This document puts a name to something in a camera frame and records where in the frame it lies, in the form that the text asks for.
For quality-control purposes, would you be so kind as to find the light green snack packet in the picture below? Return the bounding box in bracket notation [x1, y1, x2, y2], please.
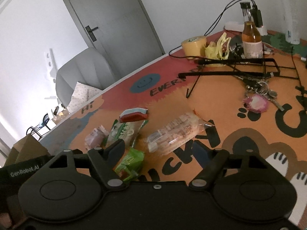
[115, 148, 145, 183]

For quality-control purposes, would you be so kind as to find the purple mochi packet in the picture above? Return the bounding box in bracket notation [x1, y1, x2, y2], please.
[85, 125, 109, 150]

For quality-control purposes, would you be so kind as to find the green white bread packet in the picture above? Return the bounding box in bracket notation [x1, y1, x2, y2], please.
[104, 119, 148, 148]

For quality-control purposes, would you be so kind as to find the clear wafer biscuit pack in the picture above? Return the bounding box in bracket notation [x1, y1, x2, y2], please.
[146, 112, 214, 155]

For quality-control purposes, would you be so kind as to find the red blue snack packet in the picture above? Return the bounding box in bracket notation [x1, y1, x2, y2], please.
[119, 108, 148, 123]

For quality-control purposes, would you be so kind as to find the person left hand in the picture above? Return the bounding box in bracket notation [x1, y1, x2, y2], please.
[0, 213, 12, 229]

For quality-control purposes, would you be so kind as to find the cardboard box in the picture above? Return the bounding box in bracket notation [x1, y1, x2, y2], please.
[4, 135, 50, 167]

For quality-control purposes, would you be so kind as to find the black shoe rack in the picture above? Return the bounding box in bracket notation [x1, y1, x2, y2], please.
[26, 114, 51, 140]

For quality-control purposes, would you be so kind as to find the brown paper SF bag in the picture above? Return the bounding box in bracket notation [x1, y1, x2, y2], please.
[51, 109, 69, 125]

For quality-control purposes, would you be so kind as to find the dotted white cushion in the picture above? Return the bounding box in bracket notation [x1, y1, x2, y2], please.
[66, 82, 102, 114]

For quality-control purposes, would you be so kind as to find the grey armchair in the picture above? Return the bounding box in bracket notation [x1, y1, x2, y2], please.
[56, 47, 116, 106]

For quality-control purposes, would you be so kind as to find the white perforated board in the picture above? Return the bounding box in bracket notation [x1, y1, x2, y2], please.
[44, 48, 58, 101]

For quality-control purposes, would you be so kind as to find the yellow plastic bag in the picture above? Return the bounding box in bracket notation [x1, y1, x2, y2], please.
[205, 32, 232, 60]

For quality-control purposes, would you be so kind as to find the yellow tape roll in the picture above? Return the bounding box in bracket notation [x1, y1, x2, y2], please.
[181, 36, 207, 59]

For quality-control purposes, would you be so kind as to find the amber glass bottle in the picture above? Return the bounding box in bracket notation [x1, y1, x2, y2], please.
[240, 2, 263, 59]

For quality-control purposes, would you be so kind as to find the grey door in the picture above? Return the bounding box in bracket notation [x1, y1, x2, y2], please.
[63, 0, 164, 80]

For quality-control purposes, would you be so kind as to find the black charger plug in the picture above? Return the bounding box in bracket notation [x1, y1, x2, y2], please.
[251, 4, 263, 28]

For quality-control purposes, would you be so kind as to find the white spray bottle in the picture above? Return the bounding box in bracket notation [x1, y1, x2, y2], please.
[281, 0, 300, 45]

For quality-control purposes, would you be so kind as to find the pink keychain with keys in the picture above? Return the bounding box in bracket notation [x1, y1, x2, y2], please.
[243, 80, 285, 114]

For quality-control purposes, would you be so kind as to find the black wire rack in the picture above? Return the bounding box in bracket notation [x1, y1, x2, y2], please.
[177, 46, 306, 98]

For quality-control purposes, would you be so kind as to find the black door handle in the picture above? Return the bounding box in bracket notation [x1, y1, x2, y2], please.
[85, 25, 98, 42]

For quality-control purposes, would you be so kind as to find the black cable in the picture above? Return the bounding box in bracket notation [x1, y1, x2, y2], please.
[168, 0, 259, 60]

